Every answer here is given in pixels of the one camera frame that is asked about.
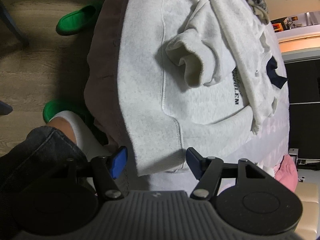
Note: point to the beige room door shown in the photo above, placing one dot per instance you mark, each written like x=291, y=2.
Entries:
x=300, y=5

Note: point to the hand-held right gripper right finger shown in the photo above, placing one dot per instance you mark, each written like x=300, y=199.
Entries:
x=194, y=162

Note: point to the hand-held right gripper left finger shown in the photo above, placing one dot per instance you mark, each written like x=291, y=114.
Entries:
x=118, y=162

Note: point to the pink pillow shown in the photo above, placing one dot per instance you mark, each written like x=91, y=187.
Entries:
x=287, y=175

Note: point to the person's leg in dark jeans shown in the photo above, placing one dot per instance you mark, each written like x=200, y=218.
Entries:
x=30, y=155

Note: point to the green slipper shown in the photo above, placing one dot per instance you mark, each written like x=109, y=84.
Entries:
x=53, y=110
x=75, y=21

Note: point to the black sliding wardrobe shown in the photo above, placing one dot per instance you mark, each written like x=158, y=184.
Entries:
x=305, y=87

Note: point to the grey printed sweatshirt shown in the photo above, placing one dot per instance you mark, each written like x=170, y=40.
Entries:
x=200, y=120

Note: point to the person's foot in white sock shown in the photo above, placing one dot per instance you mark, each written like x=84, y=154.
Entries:
x=80, y=132

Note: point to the beige padded headboard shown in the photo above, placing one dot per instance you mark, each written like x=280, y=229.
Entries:
x=310, y=192

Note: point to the beige pants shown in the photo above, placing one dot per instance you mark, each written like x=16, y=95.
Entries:
x=262, y=17

